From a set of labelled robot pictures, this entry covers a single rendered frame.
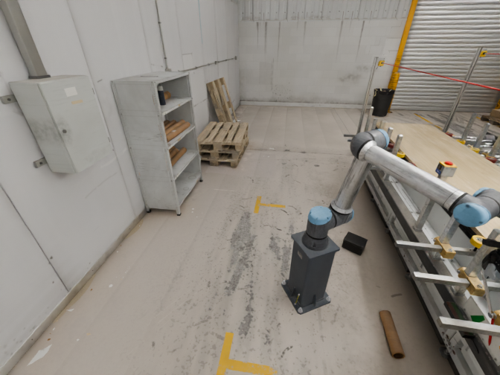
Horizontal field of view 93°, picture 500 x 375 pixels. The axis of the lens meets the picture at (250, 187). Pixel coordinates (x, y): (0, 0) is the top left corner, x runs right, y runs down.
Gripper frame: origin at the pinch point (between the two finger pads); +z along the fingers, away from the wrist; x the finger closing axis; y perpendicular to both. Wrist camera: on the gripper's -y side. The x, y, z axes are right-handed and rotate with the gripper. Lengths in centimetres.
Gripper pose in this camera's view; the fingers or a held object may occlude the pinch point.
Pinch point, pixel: (486, 274)
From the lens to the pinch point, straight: 147.4
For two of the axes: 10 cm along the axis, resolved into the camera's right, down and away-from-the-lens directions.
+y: -1.8, 5.0, -8.5
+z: 0.0, 8.6, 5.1
